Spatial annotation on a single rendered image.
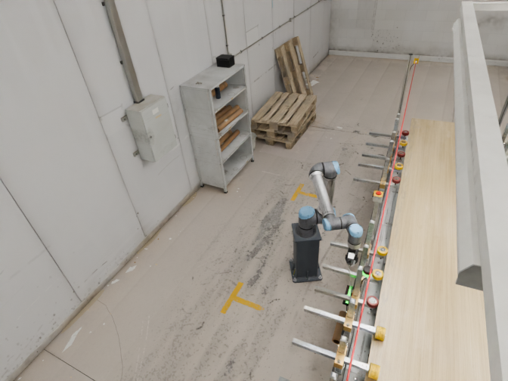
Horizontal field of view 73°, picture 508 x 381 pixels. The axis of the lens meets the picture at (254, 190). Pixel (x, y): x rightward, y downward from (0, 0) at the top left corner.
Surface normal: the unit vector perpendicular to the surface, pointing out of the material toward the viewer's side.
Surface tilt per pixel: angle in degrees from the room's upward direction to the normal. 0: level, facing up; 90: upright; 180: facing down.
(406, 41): 90
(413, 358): 0
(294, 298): 0
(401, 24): 90
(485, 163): 0
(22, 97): 90
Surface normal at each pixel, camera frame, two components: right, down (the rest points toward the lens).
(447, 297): -0.07, -0.79
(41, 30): 0.89, 0.22
